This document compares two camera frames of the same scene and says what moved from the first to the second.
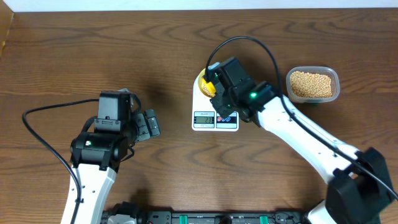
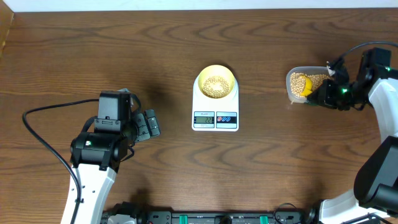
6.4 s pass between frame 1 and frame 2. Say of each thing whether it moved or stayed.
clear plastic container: stayed
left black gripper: stayed
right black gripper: moved
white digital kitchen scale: stayed
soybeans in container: stayed
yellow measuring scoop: moved
